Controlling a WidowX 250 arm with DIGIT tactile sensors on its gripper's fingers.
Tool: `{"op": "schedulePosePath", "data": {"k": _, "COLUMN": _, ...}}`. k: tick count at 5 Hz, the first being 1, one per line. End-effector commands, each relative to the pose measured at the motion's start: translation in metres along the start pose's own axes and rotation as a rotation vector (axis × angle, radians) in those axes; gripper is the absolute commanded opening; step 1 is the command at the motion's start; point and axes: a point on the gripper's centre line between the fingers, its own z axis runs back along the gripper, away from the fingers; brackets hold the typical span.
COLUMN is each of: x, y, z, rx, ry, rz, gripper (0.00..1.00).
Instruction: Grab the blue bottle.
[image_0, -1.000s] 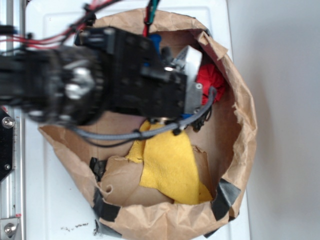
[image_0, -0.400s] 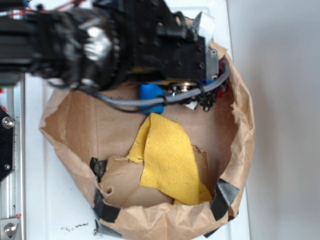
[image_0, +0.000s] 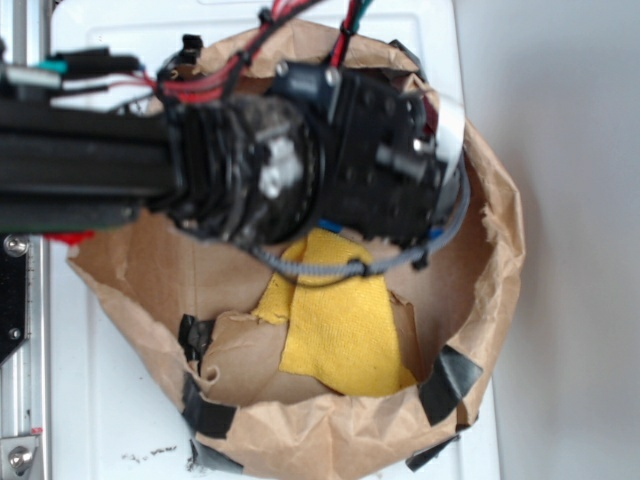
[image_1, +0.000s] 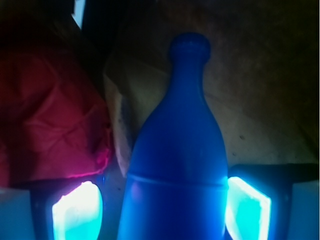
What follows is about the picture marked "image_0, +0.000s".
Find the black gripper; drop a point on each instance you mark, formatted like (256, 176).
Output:
(380, 176)

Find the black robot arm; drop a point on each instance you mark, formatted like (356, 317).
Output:
(249, 170)

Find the yellow cloth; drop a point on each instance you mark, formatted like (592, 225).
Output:
(340, 332)

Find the brown paper bag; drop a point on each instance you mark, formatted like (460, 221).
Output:
(209, 323)

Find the aluminium frame rail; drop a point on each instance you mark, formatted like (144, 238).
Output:
(25, 332)

